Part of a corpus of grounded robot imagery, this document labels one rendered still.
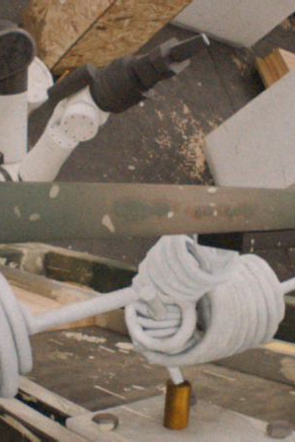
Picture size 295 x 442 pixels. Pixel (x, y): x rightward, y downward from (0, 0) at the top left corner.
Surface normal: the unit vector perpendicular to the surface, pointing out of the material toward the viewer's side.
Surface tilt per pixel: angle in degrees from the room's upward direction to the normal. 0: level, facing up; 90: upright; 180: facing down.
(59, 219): 32
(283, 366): 90
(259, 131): 90
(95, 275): 90
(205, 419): 57
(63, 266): 90
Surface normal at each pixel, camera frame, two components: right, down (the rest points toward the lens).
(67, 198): 0.69, 0.10
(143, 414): 0.06, -0.99
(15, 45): 0.38, 0.41
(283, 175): -0.75, -0.07
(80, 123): -0.07, 0.72
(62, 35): -0.66, 0.15
